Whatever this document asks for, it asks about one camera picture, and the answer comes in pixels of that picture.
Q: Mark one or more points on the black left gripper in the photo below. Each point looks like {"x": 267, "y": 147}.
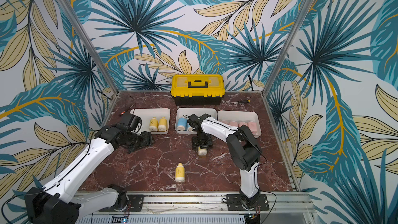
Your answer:
{"x": 147, "y": 138}

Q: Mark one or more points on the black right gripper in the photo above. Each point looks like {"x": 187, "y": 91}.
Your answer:
{"x": 202, "y": 143}

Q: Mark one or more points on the yellow pencil sharpener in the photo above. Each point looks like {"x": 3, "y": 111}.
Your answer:
{"x": 153, "y": 126}
{"x": 180, "y": 173}
{"x": 202, "y": 151}
{"x": 162, "y": 125}

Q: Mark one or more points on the blue pencil sharpener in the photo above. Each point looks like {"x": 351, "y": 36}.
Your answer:
{"x": 189, "y": 128}
{"x": 182, "y": 124}

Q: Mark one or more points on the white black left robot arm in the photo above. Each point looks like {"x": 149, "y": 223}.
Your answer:
{"x": 56, "y": 203}

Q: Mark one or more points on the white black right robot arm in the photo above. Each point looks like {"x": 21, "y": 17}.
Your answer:
{"x": 243, "y": 148}

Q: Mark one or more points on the white middle storage tray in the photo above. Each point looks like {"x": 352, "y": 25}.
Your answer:
{"x": 185, "y": 112}

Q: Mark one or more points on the white storage tray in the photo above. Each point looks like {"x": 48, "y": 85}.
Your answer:
{"x": 239, "y": 117}
{"x": 185, "y": 112}
{"x": 146, "y": 114}

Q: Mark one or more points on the white left storage tray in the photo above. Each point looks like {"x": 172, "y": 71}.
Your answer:
{"x": 146, "y": 114}

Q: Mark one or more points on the white right storage tray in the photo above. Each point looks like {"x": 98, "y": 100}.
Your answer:
{"x": 239, "y": 117}

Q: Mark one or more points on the yellow black toolbox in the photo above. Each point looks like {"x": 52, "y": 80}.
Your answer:
{"x": 198, "y": 89}

